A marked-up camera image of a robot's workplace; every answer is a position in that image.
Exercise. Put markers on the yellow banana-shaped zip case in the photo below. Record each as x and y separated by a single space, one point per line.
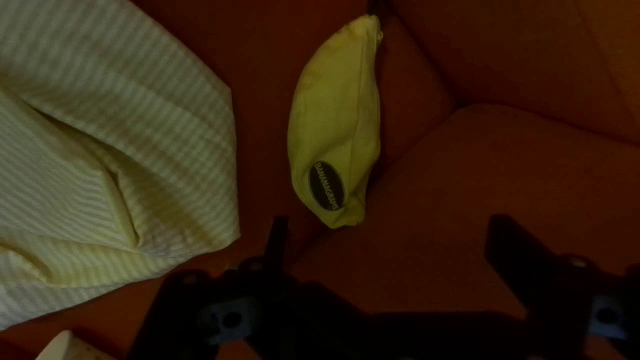
333 120

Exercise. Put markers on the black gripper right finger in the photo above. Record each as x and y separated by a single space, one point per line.
573 306

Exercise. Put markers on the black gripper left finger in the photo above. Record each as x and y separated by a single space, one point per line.
226 312

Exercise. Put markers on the yellow white striped towel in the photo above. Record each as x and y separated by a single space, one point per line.
101 133

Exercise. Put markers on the orange upholstered armchair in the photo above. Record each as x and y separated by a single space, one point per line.
500 166

